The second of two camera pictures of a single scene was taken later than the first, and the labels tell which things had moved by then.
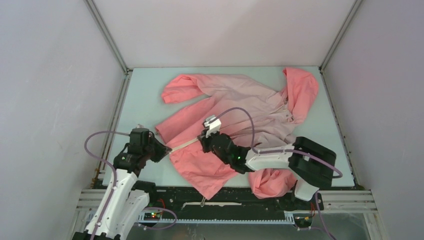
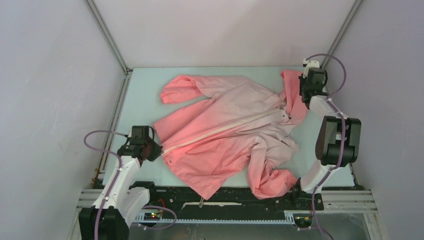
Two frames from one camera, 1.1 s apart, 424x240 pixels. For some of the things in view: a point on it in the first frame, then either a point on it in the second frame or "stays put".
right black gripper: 205,140 → 301,80
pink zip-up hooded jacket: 258,113 stays put
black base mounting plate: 240,200 stays put
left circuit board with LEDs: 154,216 stays put
